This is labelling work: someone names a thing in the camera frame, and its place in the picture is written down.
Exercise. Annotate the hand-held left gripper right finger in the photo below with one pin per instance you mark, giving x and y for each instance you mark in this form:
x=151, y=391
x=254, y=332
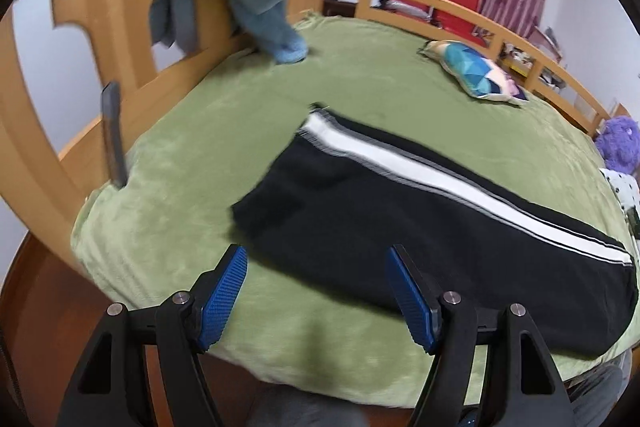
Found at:
x=412, y=302

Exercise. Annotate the white polka dot cloth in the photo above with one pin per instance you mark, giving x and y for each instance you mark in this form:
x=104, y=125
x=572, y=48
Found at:
x=627, y=192

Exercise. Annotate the dark flat object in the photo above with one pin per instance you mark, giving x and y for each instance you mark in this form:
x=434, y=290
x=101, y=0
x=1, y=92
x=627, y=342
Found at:
x=635, y=222

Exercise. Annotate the grey cloth on bed frame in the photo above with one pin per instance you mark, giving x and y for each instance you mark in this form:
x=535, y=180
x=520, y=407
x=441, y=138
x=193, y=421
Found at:
x=175, y=17

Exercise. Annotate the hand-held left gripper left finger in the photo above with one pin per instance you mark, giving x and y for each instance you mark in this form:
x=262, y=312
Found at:
x=222, y=302

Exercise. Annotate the blue patterned pillow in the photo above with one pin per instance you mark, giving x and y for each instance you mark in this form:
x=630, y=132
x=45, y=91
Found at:
x=470, y=67

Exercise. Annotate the purple plush toy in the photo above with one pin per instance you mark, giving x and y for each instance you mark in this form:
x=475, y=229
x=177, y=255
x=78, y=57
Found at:
x=620, y=142

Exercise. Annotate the black pants with white stripe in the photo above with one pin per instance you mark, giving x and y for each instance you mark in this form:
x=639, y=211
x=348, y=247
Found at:
x=350, y=207

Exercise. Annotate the green fleece blanket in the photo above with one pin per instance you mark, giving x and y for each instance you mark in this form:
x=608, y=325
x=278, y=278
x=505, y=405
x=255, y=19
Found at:
x=200, y=157

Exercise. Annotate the wooden bed frame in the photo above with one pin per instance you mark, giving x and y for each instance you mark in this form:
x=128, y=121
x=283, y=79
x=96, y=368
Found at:
x=100, y=7

